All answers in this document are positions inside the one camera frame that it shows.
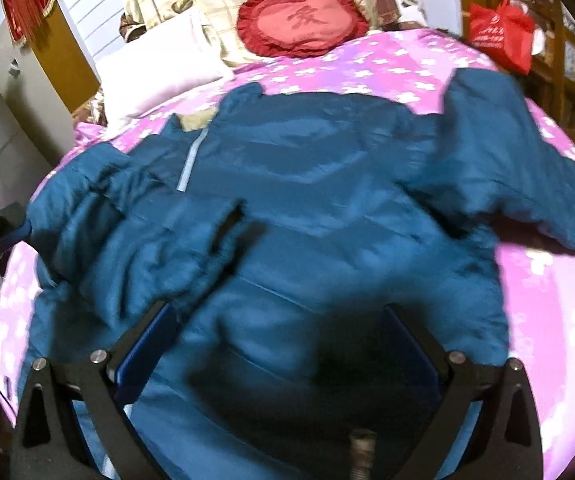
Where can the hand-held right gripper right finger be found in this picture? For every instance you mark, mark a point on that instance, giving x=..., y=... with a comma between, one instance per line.
x=417, y=355

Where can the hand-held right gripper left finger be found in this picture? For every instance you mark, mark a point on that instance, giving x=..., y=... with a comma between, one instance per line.
x=145, y=347

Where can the blue puffer jacket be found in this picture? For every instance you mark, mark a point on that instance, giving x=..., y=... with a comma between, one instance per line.
x=317, y=185

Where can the pink floral bed sheet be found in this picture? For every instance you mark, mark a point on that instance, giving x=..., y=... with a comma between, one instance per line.
x=557, y=310

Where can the white pillow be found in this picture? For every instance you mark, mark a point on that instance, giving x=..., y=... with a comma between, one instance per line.
x=157, y=75

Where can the red tasselled hanging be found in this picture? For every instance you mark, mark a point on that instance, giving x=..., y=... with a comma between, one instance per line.
x=27, y=0

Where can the wooden shelf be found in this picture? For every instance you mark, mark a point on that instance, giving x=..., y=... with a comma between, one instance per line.
x=562, y=90

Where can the red plastic bag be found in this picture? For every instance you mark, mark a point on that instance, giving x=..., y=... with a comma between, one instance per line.
x=497, y=35

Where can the red heart cushion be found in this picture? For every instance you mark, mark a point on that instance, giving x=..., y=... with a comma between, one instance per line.
x=302, y=22

